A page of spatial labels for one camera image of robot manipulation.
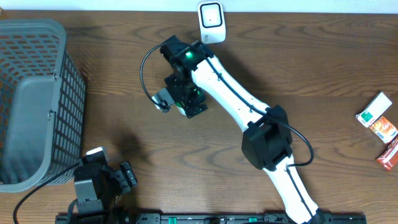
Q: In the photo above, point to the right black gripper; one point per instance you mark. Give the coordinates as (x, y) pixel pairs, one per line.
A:
(196, 96)

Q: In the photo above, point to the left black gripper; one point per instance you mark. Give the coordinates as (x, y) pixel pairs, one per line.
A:
(124, 178)

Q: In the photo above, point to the white and green carton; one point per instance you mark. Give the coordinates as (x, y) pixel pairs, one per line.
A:
(374, 110)

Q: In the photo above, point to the small orange box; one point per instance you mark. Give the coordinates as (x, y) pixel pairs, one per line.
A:
(384, 129)

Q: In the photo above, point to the red chocolate bar wrapper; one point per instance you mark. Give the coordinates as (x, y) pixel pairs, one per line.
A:
(388, 159)

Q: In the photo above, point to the green lid jar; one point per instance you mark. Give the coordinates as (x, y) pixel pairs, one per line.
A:
(180, 108)

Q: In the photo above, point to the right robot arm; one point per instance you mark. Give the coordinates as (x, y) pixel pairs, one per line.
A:
(267, 134)

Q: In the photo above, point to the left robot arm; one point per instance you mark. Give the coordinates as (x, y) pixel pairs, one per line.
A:
(98, 187)

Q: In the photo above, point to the white barcode scanner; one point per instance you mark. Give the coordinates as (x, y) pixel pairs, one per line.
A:
(212, 22)

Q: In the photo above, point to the grey plastic mesh basket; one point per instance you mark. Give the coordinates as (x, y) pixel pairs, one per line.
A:
(43, 98)

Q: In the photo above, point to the black mounting rail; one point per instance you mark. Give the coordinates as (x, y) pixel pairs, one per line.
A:
(155, 218)

